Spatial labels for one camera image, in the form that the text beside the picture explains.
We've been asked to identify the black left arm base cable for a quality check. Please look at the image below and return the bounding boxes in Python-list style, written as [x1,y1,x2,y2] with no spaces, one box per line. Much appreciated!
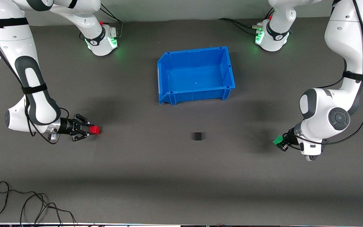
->
[217,18,261,29]
[231,20,263,36]

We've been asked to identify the dark grey table mat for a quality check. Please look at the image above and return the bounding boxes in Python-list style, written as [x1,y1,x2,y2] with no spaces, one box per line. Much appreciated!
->
[0,13,363,225]

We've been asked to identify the black right arm wrist cable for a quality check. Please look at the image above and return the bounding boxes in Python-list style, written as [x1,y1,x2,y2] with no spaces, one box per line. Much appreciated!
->
[23,93,70,145]

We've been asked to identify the thin black loose cable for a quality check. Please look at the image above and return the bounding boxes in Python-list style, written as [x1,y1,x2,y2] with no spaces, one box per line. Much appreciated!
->
[20,193,63,227]
[0,181,76,226]

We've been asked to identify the blue plastic storage bin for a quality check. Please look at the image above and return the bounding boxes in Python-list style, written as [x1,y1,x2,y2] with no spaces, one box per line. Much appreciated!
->
[157,46,236,105]

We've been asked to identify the black right arm base cables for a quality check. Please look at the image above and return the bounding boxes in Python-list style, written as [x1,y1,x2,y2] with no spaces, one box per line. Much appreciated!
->
[79,6,124,41]

